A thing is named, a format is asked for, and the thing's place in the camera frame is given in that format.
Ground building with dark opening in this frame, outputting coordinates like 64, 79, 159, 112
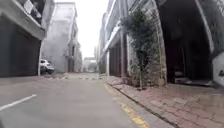
128, 0, 224, 88

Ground thin green tree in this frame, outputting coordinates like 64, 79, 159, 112
121, 9, 164, 91

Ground tall grey building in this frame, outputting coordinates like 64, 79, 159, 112
41, 1, 83, 74

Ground low pale building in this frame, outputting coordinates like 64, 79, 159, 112
82, 56, 98, 73

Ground building with porch columns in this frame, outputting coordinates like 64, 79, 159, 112
96, 0, 134, 78

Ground building with dark garage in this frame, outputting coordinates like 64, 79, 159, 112
0, 0, 56, 79

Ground white car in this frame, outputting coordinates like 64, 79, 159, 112
39, 58, 55, 75

